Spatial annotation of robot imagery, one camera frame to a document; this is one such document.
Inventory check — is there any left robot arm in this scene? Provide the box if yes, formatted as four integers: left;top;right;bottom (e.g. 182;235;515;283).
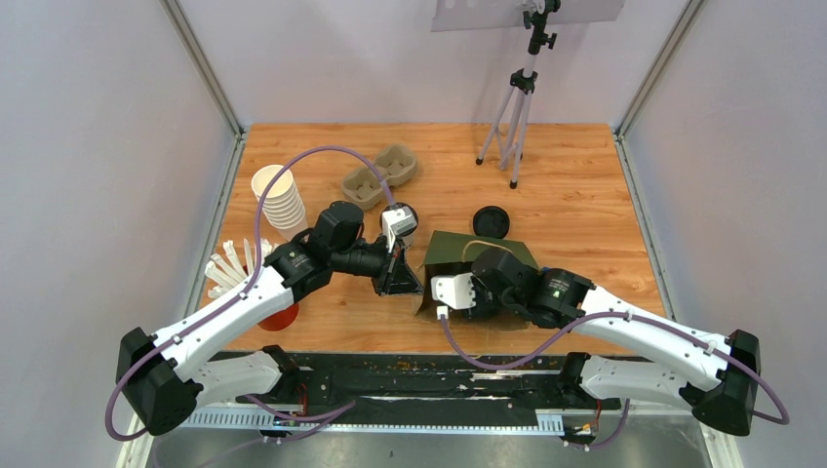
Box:
115;201;423;436

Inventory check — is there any cardboard cup carrier tray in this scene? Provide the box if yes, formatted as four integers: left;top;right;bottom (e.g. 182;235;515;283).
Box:
341;144;418;211

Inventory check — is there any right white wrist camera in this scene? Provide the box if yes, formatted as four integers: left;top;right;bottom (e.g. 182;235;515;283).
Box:
430;272;477;320

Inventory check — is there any red cup holder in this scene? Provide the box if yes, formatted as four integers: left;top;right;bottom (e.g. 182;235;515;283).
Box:
257;304;299;332

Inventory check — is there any stack of white paper cups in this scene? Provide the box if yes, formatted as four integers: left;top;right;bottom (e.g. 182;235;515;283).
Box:
251;165;308;241

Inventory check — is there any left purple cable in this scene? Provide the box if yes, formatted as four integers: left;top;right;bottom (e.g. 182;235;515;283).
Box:
104;144;397;443

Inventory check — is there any purple cable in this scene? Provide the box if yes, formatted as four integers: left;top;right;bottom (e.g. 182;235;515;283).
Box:
104;144;397;443
439;311;791;426

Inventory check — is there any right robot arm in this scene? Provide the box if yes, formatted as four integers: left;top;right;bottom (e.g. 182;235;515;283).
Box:
449;248;761;437

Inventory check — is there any green paper bag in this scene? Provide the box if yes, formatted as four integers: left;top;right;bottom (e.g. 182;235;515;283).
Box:
414;231;538;331

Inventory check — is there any camera tripod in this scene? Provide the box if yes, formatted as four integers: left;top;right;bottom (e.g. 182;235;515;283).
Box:
475;0;562;190

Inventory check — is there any black plastic cup lid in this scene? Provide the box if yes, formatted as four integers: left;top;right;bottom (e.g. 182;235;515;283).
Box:
387;202;420;250

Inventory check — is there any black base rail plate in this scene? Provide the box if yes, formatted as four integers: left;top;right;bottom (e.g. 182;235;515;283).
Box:
235;353;623;430

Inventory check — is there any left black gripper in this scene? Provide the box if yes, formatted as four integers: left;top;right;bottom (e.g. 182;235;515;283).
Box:
332;232;426;298

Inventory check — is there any stack of black lids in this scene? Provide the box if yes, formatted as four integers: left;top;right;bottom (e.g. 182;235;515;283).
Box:
471;206;511;239

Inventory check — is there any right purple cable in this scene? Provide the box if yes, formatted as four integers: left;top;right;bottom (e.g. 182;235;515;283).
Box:
439;311;791;426

